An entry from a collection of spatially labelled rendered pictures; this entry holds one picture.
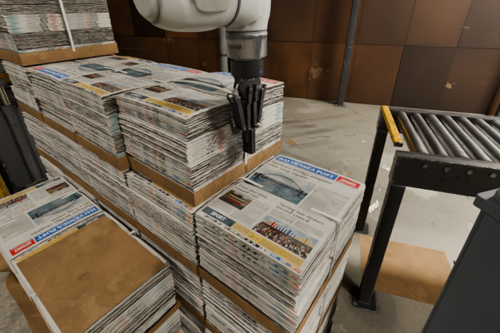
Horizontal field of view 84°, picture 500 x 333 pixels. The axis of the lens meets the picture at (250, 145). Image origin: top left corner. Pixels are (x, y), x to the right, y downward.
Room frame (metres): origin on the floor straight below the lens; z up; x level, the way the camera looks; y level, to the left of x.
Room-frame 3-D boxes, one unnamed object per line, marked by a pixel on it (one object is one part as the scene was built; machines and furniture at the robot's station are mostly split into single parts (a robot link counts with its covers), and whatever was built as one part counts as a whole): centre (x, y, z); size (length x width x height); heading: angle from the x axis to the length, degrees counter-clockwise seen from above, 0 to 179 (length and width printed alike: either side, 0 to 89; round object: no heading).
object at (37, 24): (1.27, 0.83, 0.65); 0.39 x 0.30 x 1.29; 143
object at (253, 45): (0.64, 0.01, 1.19); 0.09 x 0.09 x 0.06
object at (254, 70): (0.64, 0.01, 1.11); 0.08 x 0.07 x 0.09; 143
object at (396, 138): (1.10, -0.61, 0.81); 0.43 x 0.03 x 0.02; 163
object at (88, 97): (0.91, 0.37, 0.95); 0.38 x 0.29 x 0.23; 141
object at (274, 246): (0.83, 0.26, 0.42); 1.17 x 0.39 x 0.83; 53
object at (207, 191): (0.66, 0.19, 0.86); 0.29 x 0.16 x 0.04; 51
